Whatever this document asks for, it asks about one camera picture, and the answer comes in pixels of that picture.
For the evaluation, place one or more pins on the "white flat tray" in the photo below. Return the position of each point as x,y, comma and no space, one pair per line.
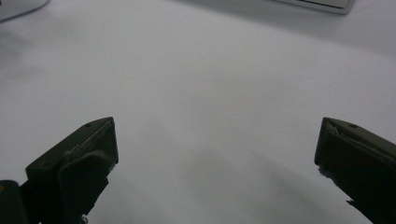
320,4

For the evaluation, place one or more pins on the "white rounded object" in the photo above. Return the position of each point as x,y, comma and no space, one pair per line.
15,6

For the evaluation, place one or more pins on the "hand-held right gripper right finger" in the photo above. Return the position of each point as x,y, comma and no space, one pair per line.
358,161

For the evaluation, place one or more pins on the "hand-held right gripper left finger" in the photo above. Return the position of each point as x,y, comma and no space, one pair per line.
71,168

